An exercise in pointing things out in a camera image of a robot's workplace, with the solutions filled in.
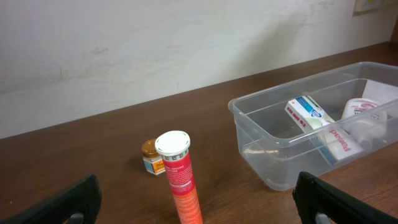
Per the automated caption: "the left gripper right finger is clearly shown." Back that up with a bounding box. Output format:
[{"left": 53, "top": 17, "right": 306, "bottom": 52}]
[{"left": 292, "top": 172, "right": 397, "bottom": 224}]

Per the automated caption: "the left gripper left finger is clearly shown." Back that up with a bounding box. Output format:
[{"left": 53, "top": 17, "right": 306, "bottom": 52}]
[{"left": 1, "top": 174, "right": 102, "bottom": 224}]

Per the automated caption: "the white blue medicine box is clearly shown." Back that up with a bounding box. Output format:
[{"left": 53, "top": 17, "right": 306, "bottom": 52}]
[{"left": 285, "top": 95, "right": 363, "bottom": 164}]

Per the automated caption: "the white spray bottle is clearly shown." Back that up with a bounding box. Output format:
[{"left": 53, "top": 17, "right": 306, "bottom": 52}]
[{"left": 341, "top": 98, "right": 387, "bottom": 144}]

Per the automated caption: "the orange tablet tube white cap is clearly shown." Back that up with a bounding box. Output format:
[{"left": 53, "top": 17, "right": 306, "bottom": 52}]
[{"left": 155, "top": 131, "right": 203, "bottom": 224}]

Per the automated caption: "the clear plastic container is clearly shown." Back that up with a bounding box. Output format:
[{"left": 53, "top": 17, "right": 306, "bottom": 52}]
[{"left": 229, "top": 62, "right": 397, "bottom": 191}]

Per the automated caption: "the small gold-lid balm jar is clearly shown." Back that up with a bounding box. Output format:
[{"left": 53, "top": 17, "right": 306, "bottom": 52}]
[{"left": 141, "top": 139, "right": 165, "bottom": 175}]

